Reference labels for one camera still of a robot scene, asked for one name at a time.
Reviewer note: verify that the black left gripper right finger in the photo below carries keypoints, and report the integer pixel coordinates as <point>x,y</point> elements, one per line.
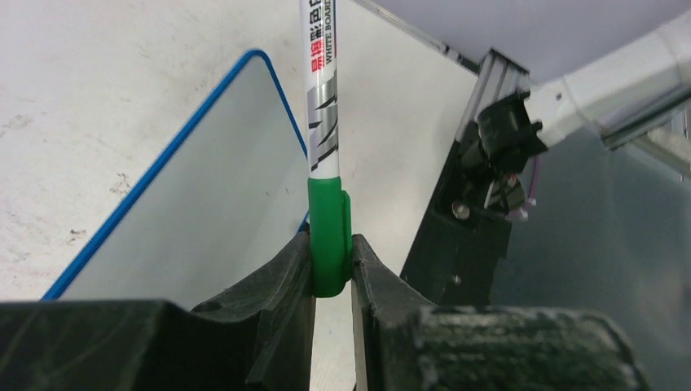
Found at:
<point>403,341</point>

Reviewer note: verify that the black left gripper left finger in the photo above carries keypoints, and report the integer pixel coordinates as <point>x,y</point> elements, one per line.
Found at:
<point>255,335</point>

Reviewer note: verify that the green marker cap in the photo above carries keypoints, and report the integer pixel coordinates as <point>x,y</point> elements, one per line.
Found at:
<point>331,240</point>

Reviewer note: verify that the blue framed whiteboard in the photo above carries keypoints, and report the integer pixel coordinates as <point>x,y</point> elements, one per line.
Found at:
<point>224,197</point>

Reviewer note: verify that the white whiteboard marker pen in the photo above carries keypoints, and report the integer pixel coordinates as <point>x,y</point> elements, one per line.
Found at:
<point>319,46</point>

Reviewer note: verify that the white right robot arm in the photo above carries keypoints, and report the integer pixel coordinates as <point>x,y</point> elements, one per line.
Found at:
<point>514,122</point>

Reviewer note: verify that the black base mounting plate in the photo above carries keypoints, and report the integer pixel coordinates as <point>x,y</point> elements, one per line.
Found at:
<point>452,261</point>

